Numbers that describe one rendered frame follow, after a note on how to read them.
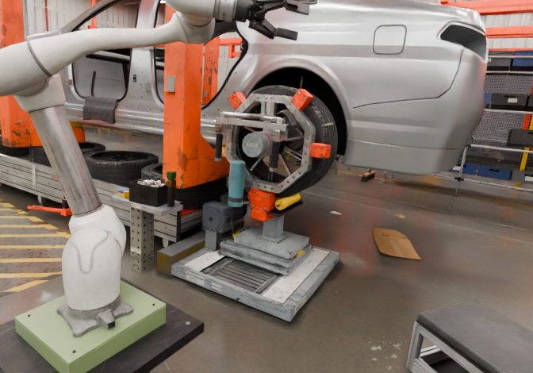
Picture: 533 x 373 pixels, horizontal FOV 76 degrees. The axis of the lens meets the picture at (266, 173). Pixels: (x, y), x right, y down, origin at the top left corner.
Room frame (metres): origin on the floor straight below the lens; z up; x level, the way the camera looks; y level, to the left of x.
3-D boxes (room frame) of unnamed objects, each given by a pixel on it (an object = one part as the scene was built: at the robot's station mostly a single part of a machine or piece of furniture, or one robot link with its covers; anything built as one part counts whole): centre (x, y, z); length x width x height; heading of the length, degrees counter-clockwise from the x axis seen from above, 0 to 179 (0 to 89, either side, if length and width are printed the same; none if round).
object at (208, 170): (2.40, 0.39, 0.69); 0.52 x 0.17 x 0.35; 152
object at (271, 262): (2.11, -0.04, 0.13); 0.50 x 0.36 x 0.10; 62
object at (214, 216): (2.25, 0.23, 0.26); 0.42 x 0.18 x 0.35; 152
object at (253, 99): (1.94, 0.01, 0.85); 0.54 x 0.07 x 0.54; 62
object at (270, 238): (2.09, -0.07, 0.32); 0.40 x 0.30 x 0.28; 62
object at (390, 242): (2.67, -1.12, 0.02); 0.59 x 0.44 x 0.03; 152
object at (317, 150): (1.80, -0.28, 0.85); 0.09 x 0.08 x 0.07; 62
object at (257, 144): (1.87, 0.04, 0.85); 0.21 x 0.14 x 0.14; 152
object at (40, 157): (3.36, 2.00, 0.39); 0.66 x 0.66 x 0.24
